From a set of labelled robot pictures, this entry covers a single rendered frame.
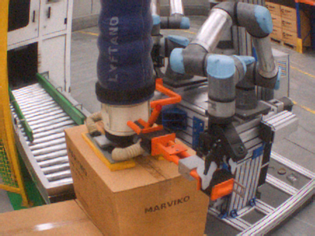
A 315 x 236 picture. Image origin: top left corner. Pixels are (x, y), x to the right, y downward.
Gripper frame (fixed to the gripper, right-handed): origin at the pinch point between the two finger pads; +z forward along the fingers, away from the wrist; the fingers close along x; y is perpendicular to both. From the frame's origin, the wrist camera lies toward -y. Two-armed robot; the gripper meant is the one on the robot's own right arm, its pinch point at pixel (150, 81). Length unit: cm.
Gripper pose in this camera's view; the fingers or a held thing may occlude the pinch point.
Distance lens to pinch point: 196.4
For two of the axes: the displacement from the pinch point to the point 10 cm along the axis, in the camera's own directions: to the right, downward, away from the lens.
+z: 0.1, 9.3, 3.7
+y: 4.8, 3.2, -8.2
